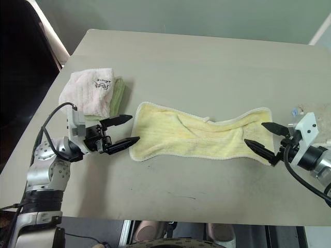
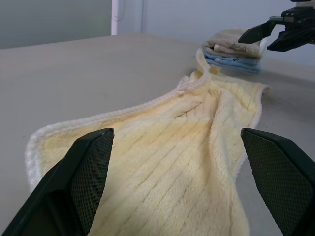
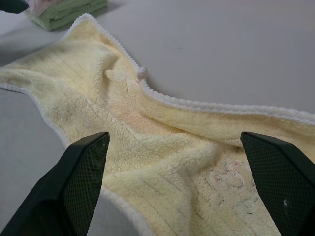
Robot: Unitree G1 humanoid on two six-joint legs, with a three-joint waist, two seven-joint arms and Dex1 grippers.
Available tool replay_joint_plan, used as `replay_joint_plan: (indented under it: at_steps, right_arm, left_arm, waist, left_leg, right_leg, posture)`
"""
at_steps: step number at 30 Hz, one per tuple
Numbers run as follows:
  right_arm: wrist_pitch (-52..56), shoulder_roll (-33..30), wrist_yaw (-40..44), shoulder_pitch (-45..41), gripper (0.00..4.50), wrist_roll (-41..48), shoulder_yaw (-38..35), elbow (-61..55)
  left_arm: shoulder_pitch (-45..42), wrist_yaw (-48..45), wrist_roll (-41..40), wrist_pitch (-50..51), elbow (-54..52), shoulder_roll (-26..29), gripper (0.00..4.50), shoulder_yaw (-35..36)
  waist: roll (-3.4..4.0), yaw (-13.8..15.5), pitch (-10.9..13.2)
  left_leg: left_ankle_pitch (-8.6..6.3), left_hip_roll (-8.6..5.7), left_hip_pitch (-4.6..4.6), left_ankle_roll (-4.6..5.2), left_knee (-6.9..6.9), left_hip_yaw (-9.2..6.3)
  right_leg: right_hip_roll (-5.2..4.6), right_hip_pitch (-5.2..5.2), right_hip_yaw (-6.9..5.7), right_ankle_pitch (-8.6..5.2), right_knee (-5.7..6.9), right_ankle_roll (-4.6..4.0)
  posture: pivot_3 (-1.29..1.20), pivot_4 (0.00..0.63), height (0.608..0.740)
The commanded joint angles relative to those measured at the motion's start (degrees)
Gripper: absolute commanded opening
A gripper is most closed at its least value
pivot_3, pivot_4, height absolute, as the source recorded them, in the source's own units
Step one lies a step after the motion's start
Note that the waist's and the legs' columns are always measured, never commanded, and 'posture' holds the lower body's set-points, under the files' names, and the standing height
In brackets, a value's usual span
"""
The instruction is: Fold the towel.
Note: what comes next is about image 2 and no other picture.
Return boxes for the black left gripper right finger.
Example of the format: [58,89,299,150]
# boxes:
[240,127,315,236]

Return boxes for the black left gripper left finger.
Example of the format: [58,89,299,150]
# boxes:
[0,127,115,236]

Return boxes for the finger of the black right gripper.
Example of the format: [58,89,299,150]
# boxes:
[267,29,315,52]
[238,21,286,44]

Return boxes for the yellow fluffy towel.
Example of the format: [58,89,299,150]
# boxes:
[24,48,271,236]

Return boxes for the white cloth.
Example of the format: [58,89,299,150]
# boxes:
[259,36,268,53]

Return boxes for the beige folded towel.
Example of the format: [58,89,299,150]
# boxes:
[202,28,265,59]

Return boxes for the white pipe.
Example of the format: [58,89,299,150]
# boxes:
[110,0,121,35]

